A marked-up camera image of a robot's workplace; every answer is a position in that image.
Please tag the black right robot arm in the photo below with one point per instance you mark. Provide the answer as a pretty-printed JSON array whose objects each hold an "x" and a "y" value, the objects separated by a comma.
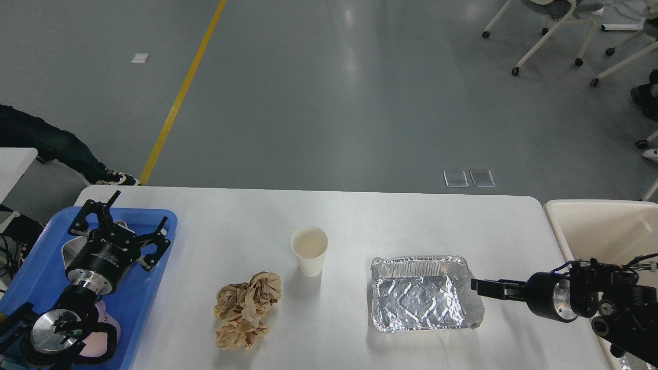
[{"x": 621, "y": 310}]

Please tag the clear floor plate left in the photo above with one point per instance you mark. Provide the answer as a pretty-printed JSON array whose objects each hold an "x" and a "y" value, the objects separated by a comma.
[{"x": 455, "y": 179}]

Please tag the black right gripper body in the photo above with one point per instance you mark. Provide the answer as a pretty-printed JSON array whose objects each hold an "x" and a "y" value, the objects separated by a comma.
[{"x": 548, "y": 296}]

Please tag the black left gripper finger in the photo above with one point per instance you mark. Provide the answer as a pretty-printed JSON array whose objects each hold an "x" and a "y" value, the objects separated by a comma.
[
  {"x": 157, "y": 238},
  {"x": 106, "y": 226}
]

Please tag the clear floor plate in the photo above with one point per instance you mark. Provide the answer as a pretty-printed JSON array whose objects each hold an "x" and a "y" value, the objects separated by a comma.
[
  {"x": 482, "y": 178},
  {"x": 455, "y": 179}
]

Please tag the white sneaker with stripes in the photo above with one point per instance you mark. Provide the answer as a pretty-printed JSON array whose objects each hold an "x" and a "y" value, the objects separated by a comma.
[{"x": 651, "y": 154}]

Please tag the stainless steel square tray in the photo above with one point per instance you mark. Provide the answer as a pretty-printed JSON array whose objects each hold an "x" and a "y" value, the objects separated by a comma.
[{"x": 71, "y": 248}]

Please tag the crumpled brown paper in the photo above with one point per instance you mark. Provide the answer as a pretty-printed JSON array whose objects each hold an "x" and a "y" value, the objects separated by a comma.
[{"x": 241, "y": 310}]

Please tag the clear floor plate right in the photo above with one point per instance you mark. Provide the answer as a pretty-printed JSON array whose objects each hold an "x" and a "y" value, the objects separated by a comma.
[{"x": 482, "y": 178}]

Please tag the white paper cup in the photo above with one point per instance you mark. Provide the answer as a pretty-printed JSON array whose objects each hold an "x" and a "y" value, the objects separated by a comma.
[{"x": 309, "y": 245}]

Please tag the small white side table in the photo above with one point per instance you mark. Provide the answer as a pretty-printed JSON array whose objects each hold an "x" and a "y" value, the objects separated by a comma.
[{"x": 14, "y": 163}]

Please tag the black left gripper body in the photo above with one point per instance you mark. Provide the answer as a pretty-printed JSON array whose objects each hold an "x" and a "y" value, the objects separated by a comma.
[{"x": 103, "y": 263}]

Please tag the person in beige sweater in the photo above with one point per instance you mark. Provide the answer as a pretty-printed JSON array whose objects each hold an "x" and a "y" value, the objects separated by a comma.
[{"x": 21, "y": 130}]

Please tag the blue plastic tray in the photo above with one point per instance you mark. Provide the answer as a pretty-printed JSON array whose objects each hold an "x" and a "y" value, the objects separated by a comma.
[{"x": 41, "y": 279}]

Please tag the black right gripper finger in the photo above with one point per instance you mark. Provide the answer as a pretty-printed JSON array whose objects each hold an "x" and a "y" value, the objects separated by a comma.
[{"x": 499, "y": 289}]

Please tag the aluminium foil tray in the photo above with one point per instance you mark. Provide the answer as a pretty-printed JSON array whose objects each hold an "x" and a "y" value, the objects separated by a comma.
[{"x": 423, "y": 293}]

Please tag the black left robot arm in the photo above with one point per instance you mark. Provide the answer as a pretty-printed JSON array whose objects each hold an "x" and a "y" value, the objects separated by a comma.
[{"x": 76, "y": 332}]

